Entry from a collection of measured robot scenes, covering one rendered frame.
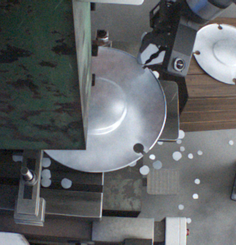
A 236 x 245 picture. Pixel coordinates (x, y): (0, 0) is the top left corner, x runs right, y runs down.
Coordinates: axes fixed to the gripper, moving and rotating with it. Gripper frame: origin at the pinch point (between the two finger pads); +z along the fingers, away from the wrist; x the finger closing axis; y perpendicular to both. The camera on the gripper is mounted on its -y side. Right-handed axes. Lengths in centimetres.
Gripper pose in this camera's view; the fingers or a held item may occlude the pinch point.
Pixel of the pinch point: (143, 63)
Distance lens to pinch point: 78.8
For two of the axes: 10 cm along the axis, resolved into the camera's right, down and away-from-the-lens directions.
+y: 0.0, -9.2, 3.9
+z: -4.6, 3.5, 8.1
